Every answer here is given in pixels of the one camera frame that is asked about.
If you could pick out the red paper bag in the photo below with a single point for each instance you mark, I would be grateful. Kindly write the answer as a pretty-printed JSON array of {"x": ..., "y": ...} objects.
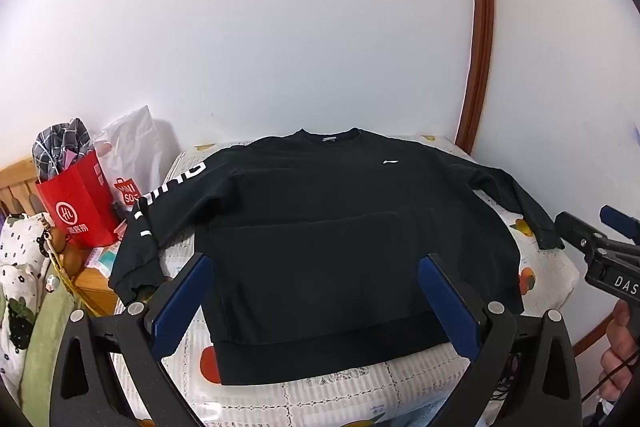
[{"x": 80, "y": 207}]

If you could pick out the small red and white bag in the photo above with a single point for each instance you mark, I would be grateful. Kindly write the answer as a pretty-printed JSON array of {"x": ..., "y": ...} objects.
[{"x": 125, "y": 202}]

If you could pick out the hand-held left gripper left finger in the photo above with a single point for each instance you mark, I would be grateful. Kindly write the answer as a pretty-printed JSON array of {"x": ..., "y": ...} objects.
[{"x": 177, "y": 307}]

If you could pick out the person's right hand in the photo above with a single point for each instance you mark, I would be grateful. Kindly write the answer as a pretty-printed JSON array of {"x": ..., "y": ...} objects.
[{"x": 617, "y": 367}]

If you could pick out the brown wooden baseboard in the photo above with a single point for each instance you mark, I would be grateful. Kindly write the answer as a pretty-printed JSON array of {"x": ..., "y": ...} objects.
[{"x": 595, "y": 332}]

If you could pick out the green cloth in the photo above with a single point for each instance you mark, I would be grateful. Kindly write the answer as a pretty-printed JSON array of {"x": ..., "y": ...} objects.
[{"x": 45, "y": 347}]

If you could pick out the white plastic bag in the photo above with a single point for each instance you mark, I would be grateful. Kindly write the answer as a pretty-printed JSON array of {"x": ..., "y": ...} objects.
[{"x": 135, "y": 142}]

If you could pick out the pile of paper booklets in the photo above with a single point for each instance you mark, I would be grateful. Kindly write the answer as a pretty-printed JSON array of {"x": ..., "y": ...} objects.
[{"x": 102, "y": 259}]

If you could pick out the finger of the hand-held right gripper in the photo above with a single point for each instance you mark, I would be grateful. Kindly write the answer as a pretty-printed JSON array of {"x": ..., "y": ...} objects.
[
  {"x": 577, "y": 232},
  {"x": 620, "y": 222}
]

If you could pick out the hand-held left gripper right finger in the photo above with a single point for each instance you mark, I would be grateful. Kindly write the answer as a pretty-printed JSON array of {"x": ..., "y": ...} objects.
[{"x": 450, "y": 307}]

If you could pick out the fruit print tablecloth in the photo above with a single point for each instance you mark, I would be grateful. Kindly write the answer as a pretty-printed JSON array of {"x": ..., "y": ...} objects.
[{"x": 325, "y": 399}]

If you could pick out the grey plaid cloth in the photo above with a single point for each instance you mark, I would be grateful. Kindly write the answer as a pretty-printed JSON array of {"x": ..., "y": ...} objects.
[{"x": 60, "y": 147}]

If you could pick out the black sweatshirt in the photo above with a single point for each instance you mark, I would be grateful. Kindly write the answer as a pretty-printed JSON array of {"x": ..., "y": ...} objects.
[{"x": 320, "y": 232}]

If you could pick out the wooden furniture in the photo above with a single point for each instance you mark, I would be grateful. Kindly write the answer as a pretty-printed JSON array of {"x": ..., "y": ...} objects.
[{"x": 95, "y": 292}]

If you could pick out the brown wooden door frame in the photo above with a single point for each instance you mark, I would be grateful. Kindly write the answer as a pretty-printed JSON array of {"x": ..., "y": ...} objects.
[{"x": 480, "y": 32}]

